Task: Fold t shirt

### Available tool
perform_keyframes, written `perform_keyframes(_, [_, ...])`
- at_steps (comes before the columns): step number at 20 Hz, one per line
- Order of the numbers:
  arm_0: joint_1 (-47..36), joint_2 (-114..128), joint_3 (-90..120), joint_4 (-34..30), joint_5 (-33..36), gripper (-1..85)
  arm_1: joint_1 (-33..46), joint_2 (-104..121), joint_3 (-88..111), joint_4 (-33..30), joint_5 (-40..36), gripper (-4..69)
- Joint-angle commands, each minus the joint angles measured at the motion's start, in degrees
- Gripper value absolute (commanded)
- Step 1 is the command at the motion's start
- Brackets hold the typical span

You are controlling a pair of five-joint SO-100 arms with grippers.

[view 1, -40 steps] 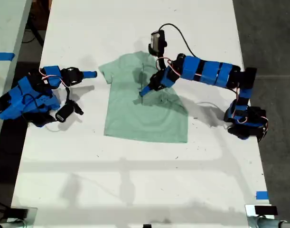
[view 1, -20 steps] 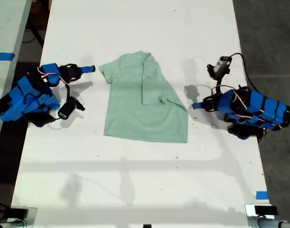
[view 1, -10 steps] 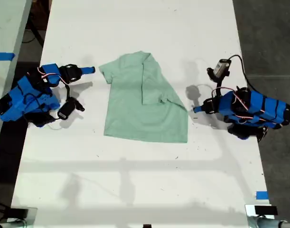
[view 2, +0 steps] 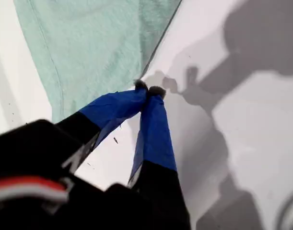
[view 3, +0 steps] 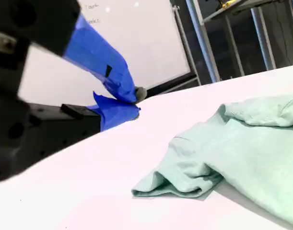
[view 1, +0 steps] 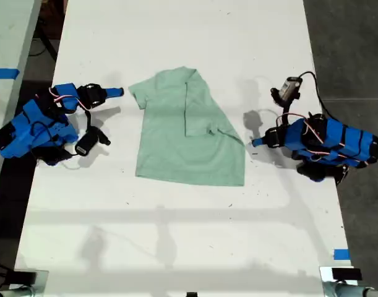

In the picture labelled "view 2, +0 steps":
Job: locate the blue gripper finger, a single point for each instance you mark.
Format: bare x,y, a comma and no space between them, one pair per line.
112,107
155,134

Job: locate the pale green T-shirt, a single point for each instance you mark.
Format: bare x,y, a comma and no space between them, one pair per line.
88,48

